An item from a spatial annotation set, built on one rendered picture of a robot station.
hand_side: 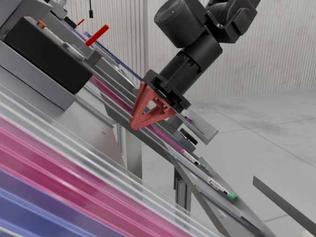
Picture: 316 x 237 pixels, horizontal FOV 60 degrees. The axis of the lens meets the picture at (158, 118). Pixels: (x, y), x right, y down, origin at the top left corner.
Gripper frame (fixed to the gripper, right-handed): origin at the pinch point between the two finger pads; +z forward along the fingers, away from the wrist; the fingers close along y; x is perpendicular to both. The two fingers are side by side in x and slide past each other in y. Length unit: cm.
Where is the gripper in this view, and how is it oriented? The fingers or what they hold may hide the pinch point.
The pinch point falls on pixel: (134, 122)
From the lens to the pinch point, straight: 49.0
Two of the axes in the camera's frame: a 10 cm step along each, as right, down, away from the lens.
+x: 6.8, 6.0, 4.3
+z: -6.8, 7.3, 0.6
